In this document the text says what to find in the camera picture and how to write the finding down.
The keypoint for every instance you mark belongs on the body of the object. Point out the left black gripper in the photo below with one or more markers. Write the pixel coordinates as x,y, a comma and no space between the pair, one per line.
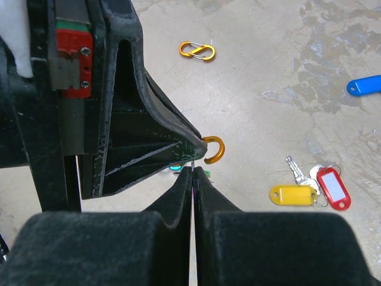
42,127

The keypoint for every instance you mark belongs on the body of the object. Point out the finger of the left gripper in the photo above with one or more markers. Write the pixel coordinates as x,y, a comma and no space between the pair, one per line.
132,129

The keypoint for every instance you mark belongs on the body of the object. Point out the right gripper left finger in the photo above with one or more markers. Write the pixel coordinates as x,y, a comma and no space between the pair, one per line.
150,247

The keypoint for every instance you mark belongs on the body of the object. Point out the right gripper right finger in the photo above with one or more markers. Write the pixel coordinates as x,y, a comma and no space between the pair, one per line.
234,247

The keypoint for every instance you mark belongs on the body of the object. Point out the orange S carabiner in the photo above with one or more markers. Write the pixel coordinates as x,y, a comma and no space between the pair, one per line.
219,149
199,51

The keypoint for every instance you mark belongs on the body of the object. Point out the yellow key tag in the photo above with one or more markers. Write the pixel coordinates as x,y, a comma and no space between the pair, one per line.
292,195

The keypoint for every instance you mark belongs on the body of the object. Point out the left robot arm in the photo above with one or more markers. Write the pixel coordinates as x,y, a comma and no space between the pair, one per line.
75,49

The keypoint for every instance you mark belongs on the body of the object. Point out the light blue S carabiner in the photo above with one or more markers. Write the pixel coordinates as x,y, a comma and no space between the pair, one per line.
175,167

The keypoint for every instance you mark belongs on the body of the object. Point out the silver key on yellow tag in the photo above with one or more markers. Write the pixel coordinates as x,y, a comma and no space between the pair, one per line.
299,177

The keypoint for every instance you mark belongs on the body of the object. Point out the silver key on red tag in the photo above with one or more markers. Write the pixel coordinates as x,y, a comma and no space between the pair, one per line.
313,175

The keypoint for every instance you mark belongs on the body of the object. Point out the red key tag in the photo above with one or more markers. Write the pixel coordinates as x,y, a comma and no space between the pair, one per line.
333,187

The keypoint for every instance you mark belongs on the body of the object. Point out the blue key tag far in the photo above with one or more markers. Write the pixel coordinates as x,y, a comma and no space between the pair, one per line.
364,86

